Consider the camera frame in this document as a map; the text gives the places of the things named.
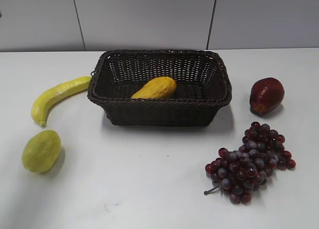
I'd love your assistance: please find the purple grape bunch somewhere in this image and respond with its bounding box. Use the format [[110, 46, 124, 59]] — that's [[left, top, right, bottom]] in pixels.
[[204, 122, 296, 205]]

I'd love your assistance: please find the black woven basket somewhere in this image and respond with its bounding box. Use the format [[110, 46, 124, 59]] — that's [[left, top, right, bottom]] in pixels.
[[88, 49, 232, 126]]

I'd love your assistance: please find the dark red apple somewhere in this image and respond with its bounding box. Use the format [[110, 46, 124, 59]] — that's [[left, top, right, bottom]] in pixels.
[[249, 77, 285, 115]]

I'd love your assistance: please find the orange yellow mango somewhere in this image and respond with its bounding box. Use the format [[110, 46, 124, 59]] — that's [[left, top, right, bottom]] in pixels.
[[131, 76, 177, 99]]

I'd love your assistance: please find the yellow green lemon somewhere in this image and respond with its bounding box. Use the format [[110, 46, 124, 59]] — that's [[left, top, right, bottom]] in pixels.
[[22, 130, 61, 173]]

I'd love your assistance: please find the yellow banana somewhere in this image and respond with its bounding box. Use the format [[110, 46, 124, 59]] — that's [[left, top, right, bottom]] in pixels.
[[31, 76, 92, 127]]

